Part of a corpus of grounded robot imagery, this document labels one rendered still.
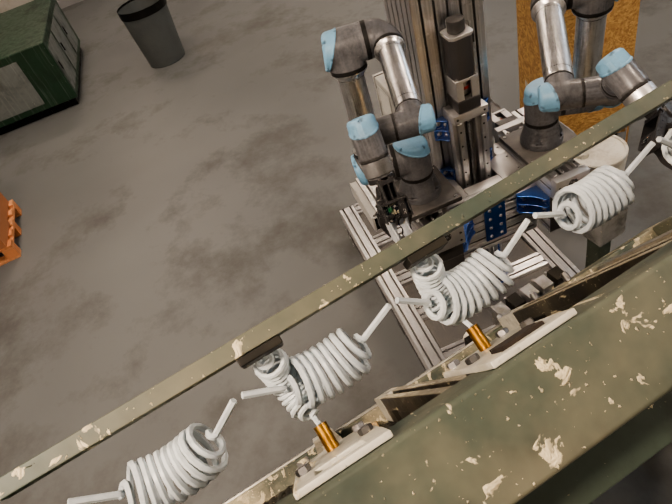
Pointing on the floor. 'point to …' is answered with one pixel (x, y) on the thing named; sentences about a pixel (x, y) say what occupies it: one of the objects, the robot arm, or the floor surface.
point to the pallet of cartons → (9, 230)
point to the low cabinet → (37, 64)
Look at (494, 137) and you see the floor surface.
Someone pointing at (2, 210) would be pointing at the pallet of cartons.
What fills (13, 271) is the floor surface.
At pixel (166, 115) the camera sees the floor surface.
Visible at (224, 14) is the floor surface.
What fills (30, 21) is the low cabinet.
